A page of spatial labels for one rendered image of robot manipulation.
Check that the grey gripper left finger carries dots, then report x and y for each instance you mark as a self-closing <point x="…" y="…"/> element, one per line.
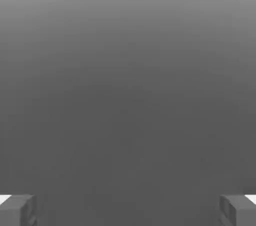
<point x="16" y="211"/>

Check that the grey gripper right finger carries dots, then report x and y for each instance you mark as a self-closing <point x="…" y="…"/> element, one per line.
<point x="240" y="211"/>

